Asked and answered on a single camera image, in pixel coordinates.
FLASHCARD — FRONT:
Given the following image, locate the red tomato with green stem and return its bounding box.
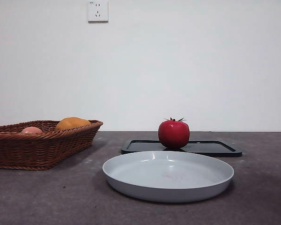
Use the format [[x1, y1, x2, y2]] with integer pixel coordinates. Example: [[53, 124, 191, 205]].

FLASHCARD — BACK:
[[157, 117, 191, 149]]

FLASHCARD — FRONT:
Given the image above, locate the grey round plate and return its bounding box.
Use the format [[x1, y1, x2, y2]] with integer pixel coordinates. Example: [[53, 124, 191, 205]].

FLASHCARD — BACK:
[[102, 150, 235, 203]]

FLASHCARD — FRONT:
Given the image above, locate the orange-yellow round fruit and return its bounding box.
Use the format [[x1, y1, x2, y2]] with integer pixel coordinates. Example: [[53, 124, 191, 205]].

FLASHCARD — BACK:
[[56, 117, 91, 130]]

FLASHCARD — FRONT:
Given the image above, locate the black rectangular tray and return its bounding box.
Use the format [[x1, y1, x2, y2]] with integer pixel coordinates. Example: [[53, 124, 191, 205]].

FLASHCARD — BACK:
[[121, 139, 243, 158]]

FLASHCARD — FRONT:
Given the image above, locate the brown wicker basket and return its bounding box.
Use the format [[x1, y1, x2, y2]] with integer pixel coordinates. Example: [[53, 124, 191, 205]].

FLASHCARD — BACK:
[[0, 120, 104, 171]]

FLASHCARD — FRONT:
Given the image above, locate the white wall power socket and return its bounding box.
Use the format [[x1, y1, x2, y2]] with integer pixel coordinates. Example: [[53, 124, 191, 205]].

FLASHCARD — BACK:
[[88, 0, 109, 23]]

